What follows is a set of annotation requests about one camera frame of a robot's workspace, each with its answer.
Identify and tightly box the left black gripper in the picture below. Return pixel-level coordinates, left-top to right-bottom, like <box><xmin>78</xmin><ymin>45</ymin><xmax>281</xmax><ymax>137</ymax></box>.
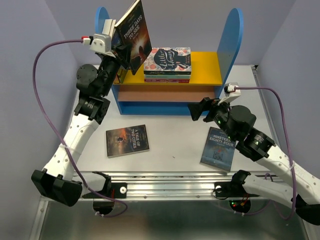
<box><xmin>98</xmin><ymin>40</ymin><xmax>133</xmax><ymax>97</ymax></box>

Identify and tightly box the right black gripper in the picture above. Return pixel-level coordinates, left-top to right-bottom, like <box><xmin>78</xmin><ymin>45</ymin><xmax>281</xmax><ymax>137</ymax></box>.
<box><xmin>187</xmin><ymin>95</ymin><xmax>237</xmax><ymax>142</ymax></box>

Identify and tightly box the Animal Farm book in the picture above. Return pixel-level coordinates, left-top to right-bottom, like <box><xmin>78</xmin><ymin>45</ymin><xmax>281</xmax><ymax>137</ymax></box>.
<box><xmin>111</xmin><ymin>29</ymin><xmax>128</xmax><ymax>84</ymax></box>

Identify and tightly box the Three Days To See book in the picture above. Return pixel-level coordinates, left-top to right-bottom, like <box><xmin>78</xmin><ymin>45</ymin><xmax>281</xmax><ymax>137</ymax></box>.
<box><xmin>115</xmin><ymin>0</ymin><xmax>152</xmax><ymax>75</ymax></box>

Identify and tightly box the Nineteen Eighty-Four blue book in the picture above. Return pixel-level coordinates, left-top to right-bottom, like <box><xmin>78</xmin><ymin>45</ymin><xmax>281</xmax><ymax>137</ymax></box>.
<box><xmin>199</xmin><ymin>127</ymin><xmax>236</xmax><ymax>173</ymax></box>

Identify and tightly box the dark brown book underneath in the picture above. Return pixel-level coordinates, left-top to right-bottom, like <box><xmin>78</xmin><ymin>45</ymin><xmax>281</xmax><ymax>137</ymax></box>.
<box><xmin>105</xmin><ymin>124</ymin><xmax>150</xmax><ymax>158</ymax></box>

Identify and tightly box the Jane Eyre blue book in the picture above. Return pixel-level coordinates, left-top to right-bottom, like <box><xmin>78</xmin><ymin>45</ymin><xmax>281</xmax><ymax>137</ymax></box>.
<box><xmin>101</xmin><ymin>19</ymin><xmax>117</xmax><ymax>38</ymax></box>

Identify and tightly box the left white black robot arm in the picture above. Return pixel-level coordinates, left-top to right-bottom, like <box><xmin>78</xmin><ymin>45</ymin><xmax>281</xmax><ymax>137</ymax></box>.
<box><xmin>31</xmin><ymin>45</ymin><xmax>131</xmax><ymax>207</ymax></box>

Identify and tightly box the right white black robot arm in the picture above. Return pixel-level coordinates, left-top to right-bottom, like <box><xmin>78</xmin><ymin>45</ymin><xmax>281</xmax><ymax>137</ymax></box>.
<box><xmin>188</xmin><ymin>97</ymin><xmax>320</xmax><ymax>226</ymax></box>

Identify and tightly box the green spine book in stack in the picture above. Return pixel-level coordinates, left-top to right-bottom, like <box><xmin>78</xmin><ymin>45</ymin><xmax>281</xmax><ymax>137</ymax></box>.
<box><xmin>143</xmin><ymin>74</ymin><xmax>191</xmax><ymax>80</ymax></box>

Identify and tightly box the red spine book in stack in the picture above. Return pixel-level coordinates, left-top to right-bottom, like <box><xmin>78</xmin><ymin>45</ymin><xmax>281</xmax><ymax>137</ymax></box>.
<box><xmin>144</xmin><ymin>78</ymin><xmax>190</xmax><ymax>84</ymax></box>

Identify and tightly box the blue yellow wooden bookshelf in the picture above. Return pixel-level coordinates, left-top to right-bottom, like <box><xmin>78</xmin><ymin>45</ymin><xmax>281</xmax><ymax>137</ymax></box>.
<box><xmin>111</xmin><ymin>8</ymin><xmax>244</xmax><ymax>116</ymax></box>

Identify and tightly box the Little Women floral book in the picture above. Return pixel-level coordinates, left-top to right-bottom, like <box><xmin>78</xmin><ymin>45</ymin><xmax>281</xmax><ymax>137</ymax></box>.
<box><xmin>143</xmin><ymin>47</ymin><xmax>192</xmax><ymax>76</ymax></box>

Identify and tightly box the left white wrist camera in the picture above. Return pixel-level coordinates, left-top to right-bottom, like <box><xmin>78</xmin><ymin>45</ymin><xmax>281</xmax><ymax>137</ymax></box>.
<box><xmin>81</xmin><ymin>33</ymin><xmax>116</xmax><ymax>58</ymax></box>

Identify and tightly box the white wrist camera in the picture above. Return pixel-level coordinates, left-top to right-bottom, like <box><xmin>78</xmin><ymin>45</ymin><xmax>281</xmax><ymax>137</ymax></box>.
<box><xmin>81</xmin><ymin>33</ymin><xmax>116</xmax><ymax>58</ymax></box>
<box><xmin>218</xmin><ymin>82</ymin><xmax>241</xmax><ymax>105</ymax></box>

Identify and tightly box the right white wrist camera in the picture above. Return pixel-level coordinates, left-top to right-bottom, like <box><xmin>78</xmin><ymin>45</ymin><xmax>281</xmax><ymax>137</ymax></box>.
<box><xmin>218</xmin><ymin>82</ymin><xmax>241</xmax><ymax>105</ymax></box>

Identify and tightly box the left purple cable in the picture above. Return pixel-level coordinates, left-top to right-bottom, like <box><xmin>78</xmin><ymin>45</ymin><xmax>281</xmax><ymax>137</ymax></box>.
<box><xmin>33</xmin><ymin>38</ymin><xmax>128</xmax><ymax>218</ymax></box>

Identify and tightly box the aluminium rail frame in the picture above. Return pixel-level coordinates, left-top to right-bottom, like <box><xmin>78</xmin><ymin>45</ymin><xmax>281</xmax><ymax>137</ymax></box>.
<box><xmin>27</xmin><ymin>64</ymin><xmax>316</xmax><ymax>240</ymax></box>

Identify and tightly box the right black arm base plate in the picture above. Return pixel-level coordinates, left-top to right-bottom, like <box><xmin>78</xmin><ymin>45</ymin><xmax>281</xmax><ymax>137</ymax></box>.
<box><xmin>211</xmin><ymin>181</ymin><xmax>260</xmax><ymax>200</ymax></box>

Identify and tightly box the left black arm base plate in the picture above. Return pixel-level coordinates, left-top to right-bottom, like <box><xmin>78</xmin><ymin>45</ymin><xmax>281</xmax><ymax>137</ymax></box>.
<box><xmin>80</xmin><ymin>181</ymin><xmax>128</xmax><ymax>199</ymax></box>

